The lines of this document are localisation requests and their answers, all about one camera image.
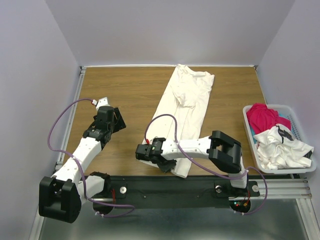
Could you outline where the red t shirt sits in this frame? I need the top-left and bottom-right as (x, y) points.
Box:
(246, 103), (291, 134)

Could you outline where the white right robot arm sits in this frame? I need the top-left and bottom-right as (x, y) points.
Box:
(135, 130), (248, 195)

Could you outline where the electronics board with leds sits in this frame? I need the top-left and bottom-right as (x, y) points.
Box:
(229, 198), (251, 210)

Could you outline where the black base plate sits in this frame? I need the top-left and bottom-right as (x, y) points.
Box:
(93, 175), (260, 209)

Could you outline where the white plastic laundry basket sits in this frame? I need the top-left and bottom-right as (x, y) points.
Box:
(242, 103), (317, 175)

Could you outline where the white printed t shirt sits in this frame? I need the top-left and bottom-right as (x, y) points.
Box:
(253, 124), (314, 170)

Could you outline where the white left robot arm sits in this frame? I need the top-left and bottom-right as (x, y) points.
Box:
(38, 105), (126, 223)

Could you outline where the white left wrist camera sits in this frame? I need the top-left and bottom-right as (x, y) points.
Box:
(91, 97), (110, 111)

